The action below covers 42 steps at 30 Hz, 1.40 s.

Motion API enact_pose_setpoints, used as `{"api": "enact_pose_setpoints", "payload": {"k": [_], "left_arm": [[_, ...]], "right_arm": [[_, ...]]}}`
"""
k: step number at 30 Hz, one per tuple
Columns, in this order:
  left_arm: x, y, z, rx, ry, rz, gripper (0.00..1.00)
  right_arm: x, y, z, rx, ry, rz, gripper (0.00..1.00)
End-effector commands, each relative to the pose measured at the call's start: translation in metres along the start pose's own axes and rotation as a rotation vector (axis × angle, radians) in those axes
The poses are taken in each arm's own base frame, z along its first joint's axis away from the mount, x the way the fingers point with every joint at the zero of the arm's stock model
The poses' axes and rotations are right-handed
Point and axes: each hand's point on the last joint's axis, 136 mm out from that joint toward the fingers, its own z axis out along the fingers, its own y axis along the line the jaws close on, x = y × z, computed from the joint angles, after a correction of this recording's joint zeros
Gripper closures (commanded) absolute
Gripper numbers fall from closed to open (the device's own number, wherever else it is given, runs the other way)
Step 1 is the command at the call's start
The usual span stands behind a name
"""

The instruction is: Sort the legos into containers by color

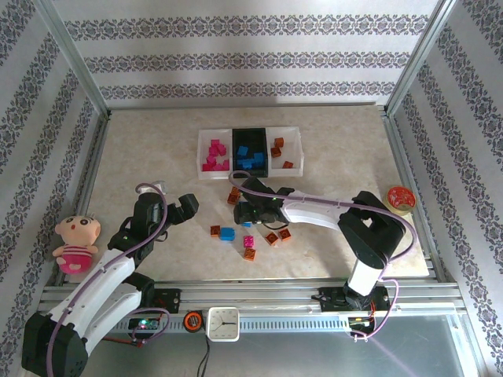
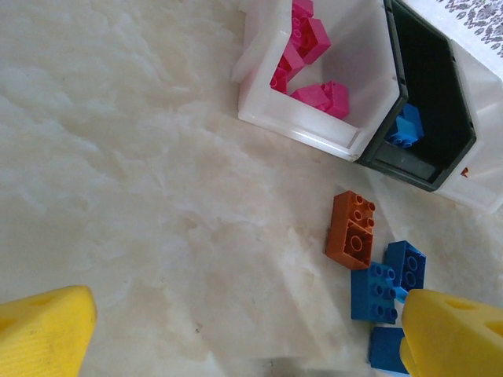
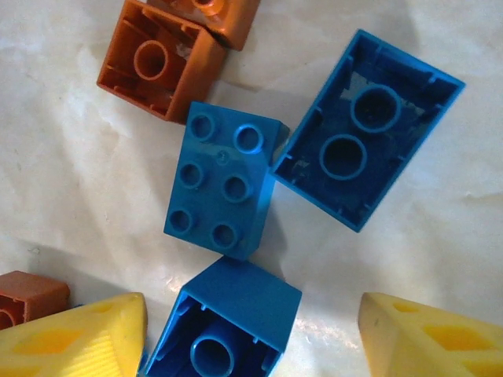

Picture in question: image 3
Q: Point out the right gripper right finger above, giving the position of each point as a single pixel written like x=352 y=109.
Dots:
x=440 y=345

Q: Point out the blue lego brick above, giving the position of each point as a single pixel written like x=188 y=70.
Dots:
x=377 y=184
x=243 y=298
x=220 y=184

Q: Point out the orange lego brick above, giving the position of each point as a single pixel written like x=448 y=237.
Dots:
x=35 y=290
x=236 y=23
x=196 y=78

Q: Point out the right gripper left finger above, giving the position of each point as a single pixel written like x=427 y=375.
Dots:
x=70 y=345

